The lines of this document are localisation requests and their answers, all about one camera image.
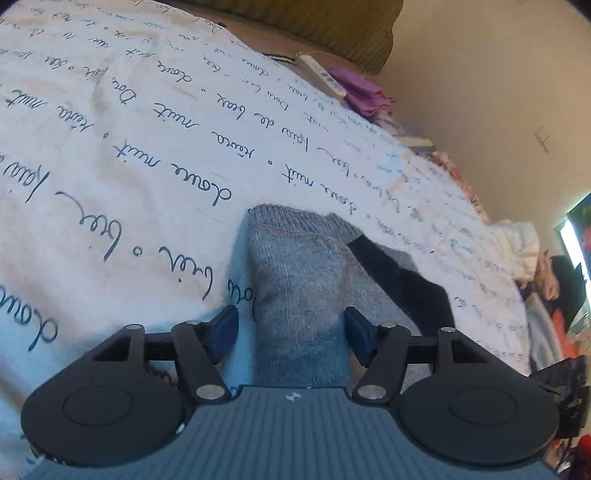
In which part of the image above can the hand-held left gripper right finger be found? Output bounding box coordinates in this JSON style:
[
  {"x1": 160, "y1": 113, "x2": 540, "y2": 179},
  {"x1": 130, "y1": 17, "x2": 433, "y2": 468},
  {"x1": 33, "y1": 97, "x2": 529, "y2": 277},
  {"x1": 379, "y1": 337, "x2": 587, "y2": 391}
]
[{"x1": 344, "y1": 306, "x2": 486, "y2": 402}]

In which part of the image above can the olive upholstered headboard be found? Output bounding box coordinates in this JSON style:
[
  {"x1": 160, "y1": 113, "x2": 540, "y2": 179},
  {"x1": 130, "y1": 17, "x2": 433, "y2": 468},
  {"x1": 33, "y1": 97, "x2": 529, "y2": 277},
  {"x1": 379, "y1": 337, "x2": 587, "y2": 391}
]
[{"x1": 174, "y1": 0, "x2": 404, "y2": 75}]

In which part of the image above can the pink crumpled cloth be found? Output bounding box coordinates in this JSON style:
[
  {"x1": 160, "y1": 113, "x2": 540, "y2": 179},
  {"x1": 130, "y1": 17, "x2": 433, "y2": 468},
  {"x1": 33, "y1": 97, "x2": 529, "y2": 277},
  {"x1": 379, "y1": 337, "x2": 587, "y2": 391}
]
[{"x1": 329, "y1": 65, "x2": 396, "y2": 117}]

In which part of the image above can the flat screen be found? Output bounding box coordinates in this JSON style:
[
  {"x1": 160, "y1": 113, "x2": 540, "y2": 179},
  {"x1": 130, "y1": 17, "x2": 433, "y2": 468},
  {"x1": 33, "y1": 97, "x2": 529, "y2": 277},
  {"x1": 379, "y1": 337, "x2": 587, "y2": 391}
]
[{"x1": 553, "y1": 192, "x2": 591, "y2": 329}]

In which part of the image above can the white script-printed blanket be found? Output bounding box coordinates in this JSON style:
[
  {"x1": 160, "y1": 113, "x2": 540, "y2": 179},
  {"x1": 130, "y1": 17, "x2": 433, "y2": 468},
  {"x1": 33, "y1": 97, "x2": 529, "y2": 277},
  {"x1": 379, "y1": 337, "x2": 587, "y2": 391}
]
[{"x1": 0, "y1": 0, "x2": 532, "y2": 480}]

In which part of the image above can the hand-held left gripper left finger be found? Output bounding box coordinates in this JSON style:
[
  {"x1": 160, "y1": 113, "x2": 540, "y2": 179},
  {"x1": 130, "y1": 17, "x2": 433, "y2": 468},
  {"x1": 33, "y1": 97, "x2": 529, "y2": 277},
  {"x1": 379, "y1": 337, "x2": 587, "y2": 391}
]
[{"x1": 86, "y1": 305, "x2": 240, "y2": 405}]

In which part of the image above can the white fluffy cloth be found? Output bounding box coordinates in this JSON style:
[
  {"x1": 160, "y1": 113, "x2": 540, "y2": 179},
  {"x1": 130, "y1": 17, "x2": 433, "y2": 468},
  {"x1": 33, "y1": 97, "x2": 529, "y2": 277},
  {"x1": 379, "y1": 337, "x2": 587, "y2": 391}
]
[{"x1": 492, "y1": 220, "x2": 542, "y2": 283}]

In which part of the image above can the grey knit garment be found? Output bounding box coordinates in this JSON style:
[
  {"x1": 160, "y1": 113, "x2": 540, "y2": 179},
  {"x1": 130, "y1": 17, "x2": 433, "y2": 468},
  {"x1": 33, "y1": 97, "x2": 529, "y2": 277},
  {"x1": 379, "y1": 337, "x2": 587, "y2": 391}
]
[{"x1": 247, "y1": 203, "x2": 437, "y2": 387}]

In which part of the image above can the white power strip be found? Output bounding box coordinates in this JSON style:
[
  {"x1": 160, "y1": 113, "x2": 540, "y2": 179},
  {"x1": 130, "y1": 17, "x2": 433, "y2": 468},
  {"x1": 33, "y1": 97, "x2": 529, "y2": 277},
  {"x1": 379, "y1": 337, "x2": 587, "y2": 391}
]
[{"x1": 299, "y1": 54, "x2": 348, "y2": 99}]

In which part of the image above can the black cloth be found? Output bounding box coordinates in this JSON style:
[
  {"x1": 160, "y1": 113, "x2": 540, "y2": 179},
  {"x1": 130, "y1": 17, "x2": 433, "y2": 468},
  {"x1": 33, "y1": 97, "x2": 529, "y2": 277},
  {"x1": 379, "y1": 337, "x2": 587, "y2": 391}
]
[{"x1": 549, "y1": 255, "x2": 589, "y2": 326}]

